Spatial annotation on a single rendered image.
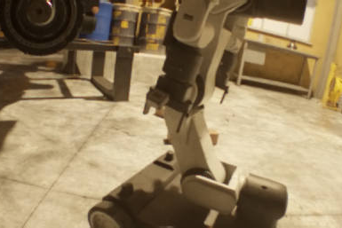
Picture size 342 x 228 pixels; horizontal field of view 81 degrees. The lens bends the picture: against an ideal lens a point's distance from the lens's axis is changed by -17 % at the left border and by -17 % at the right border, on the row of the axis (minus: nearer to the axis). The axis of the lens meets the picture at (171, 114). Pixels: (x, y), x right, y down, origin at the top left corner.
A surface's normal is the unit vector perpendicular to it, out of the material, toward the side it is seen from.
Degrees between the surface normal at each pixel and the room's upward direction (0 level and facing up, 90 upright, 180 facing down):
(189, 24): 90
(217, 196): 90
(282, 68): 90
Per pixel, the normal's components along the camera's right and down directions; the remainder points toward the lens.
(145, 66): 0.00, 0.31
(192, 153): -0.44, 0.22
